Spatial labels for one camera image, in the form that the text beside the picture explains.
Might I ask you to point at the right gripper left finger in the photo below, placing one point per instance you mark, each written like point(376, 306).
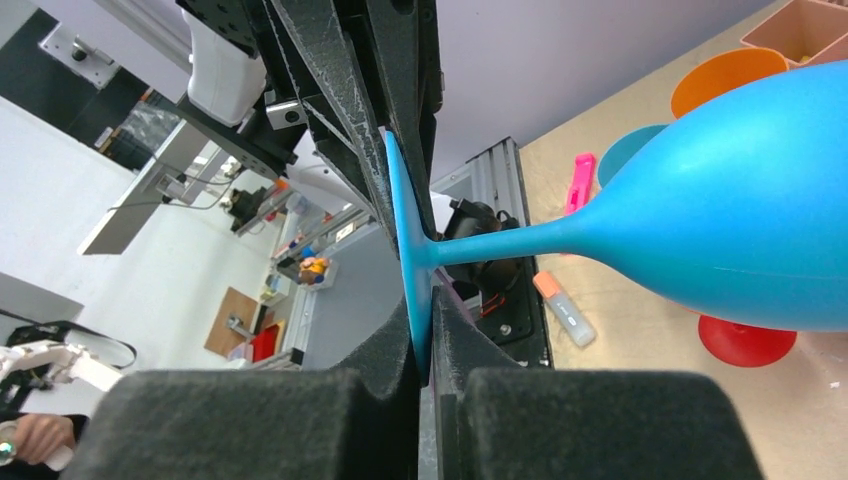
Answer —
point(356, 420)

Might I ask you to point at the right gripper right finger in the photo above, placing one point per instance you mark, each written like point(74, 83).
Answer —
point(498, 420)

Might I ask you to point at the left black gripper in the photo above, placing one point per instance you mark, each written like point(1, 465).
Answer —
point(328, 100)

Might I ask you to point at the blue wine glass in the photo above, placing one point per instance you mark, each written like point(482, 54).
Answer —
point(623, 149)
point(738, 210)

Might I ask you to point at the red wine glass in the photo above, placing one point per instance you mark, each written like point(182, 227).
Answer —
point(742, 345)

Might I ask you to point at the orange wine glass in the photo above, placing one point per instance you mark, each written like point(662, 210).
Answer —
point(723, 73)

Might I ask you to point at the operator hand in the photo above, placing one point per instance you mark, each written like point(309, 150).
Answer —
point(38, 439)

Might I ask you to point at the grey orange marker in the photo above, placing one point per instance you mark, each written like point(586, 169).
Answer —
point(578, 328)

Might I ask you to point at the pink highlighter marker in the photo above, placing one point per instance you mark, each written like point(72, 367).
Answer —
point(580, 187)

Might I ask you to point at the peach file organizer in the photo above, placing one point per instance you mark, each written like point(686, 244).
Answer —
point(804, 32)

